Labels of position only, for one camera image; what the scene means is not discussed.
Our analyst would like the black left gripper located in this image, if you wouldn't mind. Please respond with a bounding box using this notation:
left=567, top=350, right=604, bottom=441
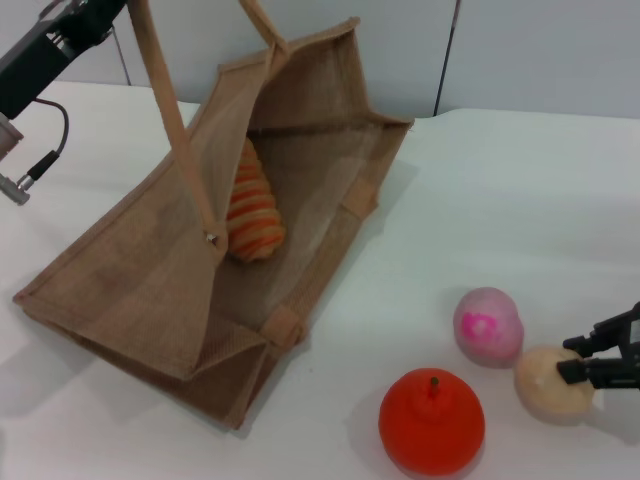
left=0, top=0, right=132, bottom=120

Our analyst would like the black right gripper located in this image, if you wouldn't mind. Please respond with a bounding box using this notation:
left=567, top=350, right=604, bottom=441
left=556, top=301, right=640, bottom=392

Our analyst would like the tan egg yolk pastry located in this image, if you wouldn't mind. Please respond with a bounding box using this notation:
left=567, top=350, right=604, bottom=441
left=514, top=346, right=599, bottom=416

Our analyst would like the orange striped bread loaf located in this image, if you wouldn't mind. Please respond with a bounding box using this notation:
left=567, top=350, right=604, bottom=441
left=225, top=137, right=286, bottom=264

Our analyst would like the brown burlap tote bag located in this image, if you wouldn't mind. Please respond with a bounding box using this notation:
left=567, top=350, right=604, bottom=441
left=12, top=0, right=415, bottom=434

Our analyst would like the pink steamed bun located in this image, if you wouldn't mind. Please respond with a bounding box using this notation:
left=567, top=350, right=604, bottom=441
left=453, top=287, right=526, bottom=369

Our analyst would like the red orange persimmon toy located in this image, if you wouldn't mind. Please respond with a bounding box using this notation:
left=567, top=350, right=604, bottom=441
left=378, top=368, right=486, bottom=476

